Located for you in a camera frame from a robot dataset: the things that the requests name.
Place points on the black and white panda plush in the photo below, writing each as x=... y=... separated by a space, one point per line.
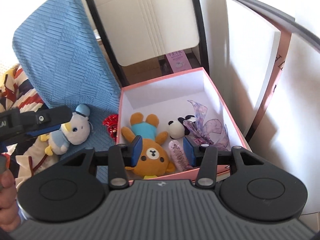
x=176 y=130

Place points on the striped red white black blanket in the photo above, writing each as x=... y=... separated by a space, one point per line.
x=28 y=97

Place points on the red glitter bow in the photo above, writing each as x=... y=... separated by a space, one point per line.
x=111 y=123

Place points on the small pink carton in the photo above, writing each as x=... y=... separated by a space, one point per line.
x=178 y=61

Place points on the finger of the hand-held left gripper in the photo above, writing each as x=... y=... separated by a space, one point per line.
x=45 y=118

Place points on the orange bear plush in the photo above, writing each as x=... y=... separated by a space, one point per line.
x=152 y=155

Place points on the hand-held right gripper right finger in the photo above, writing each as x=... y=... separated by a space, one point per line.
x=188 y=153

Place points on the white and blue duck plush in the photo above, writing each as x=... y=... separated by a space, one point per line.
x=76 y=130

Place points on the purple sheer ribbon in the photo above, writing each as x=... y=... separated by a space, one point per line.
x=210 y=132

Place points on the brown cardboard box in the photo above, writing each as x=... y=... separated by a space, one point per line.
x=142 y=70

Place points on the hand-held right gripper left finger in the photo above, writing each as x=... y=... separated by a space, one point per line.
x=137 y=150

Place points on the black curved bar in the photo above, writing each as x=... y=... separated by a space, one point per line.
x=262 y=7

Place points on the person's left hand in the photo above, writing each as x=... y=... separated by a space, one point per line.
x=8 y=192

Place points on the pink printed strip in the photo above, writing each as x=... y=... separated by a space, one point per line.
x=277 y=75

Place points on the blue quilted back cushion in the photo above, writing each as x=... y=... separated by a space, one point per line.
x=62 y=50

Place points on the white chair with black frame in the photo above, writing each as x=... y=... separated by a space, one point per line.
x=150 y=17

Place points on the pink cardboard box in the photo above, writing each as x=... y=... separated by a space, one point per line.
x=162 y=97

